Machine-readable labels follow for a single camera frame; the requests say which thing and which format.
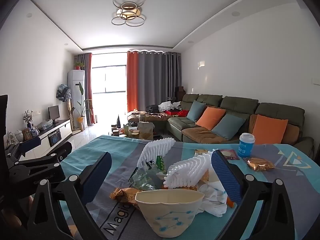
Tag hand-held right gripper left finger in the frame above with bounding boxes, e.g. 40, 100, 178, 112
26, 152, 112, 240

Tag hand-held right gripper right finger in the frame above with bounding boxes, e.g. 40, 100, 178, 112
211, 149, 297, 240

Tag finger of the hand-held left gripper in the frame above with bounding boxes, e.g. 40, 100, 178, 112
5, 137, 42, 159
10, 142, 73, 180

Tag white tissue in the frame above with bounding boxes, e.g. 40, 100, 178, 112
197, 180, 237, 217

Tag green clear milk wrapper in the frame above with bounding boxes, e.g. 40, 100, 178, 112
129, 155, 168, 190

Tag cream paper cup blue dots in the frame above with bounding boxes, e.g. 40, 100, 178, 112
135, 189, 205, 238

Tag red snack packet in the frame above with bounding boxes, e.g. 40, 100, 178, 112
219, 149, 240, 160

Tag vase with twigs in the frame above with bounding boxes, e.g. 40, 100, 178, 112
23, 110, 34, 130

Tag white black media cabinet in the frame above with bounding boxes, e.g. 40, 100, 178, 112
19, 119, 73, 160

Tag gold snack packet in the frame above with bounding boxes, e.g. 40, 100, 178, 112
246, 157, 275, 172
109, 187, 140, 207

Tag blue cup white lid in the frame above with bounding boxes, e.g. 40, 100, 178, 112
239, 133, 255, 158

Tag teal grey printed tablecloth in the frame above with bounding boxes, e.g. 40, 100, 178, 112
60, 135, 320, 240

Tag white foam net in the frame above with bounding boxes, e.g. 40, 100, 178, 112
164, 152, 213, 189

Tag black monitor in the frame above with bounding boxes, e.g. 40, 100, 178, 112
48, 105, 60, 124

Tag tall leafy plant yellow pot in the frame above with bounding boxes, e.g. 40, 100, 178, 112
71, 82, 88, 130

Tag large teal cushion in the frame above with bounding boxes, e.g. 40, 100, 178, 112
212, 114, 246, 140

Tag coffee table with clutter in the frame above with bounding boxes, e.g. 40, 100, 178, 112
110, 115, 160, 140

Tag fan with patterned cover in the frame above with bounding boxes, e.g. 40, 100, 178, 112
56, 84, 72, 103

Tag orange cushion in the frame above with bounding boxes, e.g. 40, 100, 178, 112
252, 114, 288, 144
195, 107, 226, 130

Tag white folded towel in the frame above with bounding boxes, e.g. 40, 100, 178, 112
136, 137, 177, 168

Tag white standing air conditioner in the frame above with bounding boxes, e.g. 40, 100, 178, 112
67, 69, 85, 130

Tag small teal cushion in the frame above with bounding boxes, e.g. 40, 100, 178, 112
187, 100, 206, 122

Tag green sectional sofa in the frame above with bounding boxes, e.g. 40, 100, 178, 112
127, 94, 314, 153

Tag narrow orange grey curtain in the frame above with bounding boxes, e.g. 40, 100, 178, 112
76, 52, 97, 125

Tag red cloth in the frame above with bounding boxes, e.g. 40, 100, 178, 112
167, 109, 189, 117

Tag pile of white clothes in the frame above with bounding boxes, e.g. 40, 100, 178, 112
159, 101, 182, 112

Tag dark brown stacked cartons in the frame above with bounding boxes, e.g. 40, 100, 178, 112
175, 86, 186, 100

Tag wide orange grey curtain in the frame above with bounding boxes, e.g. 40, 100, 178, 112
126, 50, 182, 113

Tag ring ceiling lamp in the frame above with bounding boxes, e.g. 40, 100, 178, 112
111, 0, 147, 27

